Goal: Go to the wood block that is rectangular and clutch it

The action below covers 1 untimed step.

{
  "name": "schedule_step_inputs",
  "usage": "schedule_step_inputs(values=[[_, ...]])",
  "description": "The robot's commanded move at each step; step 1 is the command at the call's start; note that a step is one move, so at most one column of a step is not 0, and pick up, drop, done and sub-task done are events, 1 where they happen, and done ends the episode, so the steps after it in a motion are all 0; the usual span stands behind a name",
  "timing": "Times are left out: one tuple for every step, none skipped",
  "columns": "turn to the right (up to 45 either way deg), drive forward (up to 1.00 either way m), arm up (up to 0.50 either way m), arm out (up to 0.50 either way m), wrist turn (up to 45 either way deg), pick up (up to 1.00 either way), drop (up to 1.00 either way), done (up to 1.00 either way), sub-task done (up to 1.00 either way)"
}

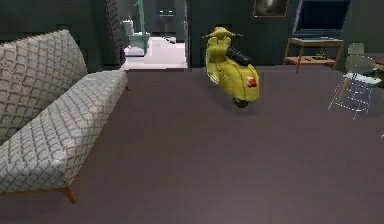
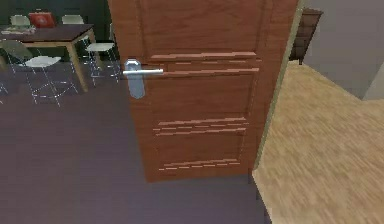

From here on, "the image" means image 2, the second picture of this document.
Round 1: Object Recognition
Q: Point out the brown wooden room door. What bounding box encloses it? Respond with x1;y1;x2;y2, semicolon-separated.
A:
107;0;300;184

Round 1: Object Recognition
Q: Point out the dark brown chest of drawers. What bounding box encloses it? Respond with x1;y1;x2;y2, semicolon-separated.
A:
288;7;325;66

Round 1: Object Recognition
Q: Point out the dark top wooden table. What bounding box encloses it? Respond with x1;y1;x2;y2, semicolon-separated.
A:
0;23;98;94

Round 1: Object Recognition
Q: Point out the pale flat book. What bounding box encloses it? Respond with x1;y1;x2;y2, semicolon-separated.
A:
0;26;37;36

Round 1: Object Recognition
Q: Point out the silver door handle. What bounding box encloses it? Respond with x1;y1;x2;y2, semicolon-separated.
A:
122;58;165;100

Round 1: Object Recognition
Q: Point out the white wire leg chair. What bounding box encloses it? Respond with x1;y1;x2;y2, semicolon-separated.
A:
1;39;79;108
81;23;121;86
61;14;85;26
9;14;32;28

